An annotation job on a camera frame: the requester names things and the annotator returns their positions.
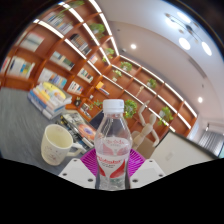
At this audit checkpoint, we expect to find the white partition with dark top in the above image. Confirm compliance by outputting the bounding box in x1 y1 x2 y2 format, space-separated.
149 129 219 176

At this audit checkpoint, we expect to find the grey curtain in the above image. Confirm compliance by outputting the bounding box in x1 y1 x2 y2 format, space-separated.
198 128 224 158

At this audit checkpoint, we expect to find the colourful book stack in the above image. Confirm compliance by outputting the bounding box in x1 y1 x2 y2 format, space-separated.
27 81 73 120

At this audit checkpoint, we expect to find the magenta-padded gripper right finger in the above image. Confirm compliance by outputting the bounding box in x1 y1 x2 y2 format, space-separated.
127 148 167 190

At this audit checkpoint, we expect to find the wooden wall shelf unit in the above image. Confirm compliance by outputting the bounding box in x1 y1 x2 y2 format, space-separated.
0 0 199 141

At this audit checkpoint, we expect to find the cream mug with bear print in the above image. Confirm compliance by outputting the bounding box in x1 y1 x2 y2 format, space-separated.
40 123 84 167

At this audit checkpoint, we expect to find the clear plastic water bottle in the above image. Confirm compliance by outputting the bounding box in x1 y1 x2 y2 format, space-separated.
94 98 133 192

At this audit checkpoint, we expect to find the dark chair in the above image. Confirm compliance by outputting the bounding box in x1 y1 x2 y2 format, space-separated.
89 109 106 130

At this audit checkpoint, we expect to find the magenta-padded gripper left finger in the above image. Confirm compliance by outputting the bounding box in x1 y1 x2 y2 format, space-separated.
58 148 100 190

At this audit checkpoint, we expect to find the multi-globe ceiling lamp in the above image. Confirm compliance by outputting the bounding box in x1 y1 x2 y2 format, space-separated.
164 11 213 57

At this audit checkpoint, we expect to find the wooden artist mannequin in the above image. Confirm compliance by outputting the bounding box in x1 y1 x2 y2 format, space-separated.
131 99 161 151

